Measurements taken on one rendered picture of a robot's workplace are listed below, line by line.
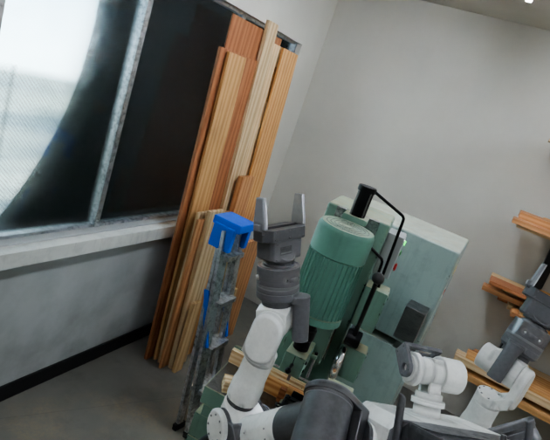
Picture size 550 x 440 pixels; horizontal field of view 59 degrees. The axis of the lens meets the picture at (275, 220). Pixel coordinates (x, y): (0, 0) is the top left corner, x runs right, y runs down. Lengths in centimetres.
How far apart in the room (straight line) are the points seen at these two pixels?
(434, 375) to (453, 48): 302
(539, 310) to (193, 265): 205
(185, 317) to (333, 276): 174
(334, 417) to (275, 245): 32
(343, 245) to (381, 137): 246
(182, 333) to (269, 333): 210
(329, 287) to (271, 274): 50
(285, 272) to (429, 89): 294
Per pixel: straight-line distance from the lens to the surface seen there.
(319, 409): 88
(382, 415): 95
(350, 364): 176
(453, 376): 102
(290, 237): 95
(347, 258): 140
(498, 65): 373
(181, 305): 301
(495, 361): 126
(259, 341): 99
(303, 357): 158
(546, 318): 130
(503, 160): 366
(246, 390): 108
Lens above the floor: 182
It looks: 15 degrees down
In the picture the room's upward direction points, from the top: 19 degrees clockwise
